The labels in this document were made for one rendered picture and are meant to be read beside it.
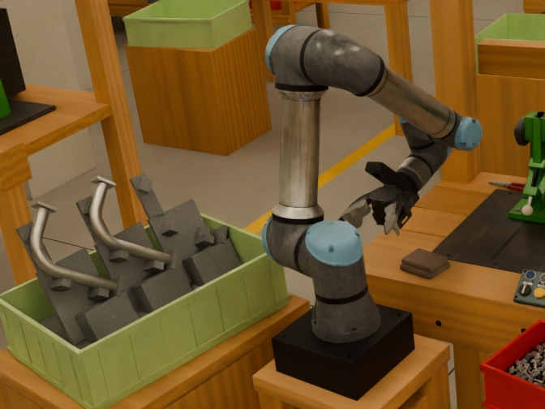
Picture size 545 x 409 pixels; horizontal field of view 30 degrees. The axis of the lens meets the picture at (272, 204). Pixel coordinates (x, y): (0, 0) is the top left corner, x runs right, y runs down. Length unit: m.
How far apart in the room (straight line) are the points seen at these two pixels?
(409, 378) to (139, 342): 0.63
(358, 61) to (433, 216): 0.87
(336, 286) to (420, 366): 0.27
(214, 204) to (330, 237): 3.13
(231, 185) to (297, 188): 3.24
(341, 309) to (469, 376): 1.26
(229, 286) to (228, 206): 2.70
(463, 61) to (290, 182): 0.86
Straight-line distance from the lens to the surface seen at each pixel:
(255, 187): 5.37
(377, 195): 2.38
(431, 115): 2.25
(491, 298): 2.41
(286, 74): 2.16
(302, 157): 2.19
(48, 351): 2.48
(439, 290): 2.46
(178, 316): 2.44
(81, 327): 2.56
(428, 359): 2.29
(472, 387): 3.40
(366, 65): 2.09
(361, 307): 2.19
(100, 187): 2.59
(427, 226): 2.79
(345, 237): 2.14
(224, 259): 2.72
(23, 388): 2.59
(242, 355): 2.57
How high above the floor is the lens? 2.13
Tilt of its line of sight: 24 degrees down
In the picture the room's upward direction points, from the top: 8 degrees counter-clockwise
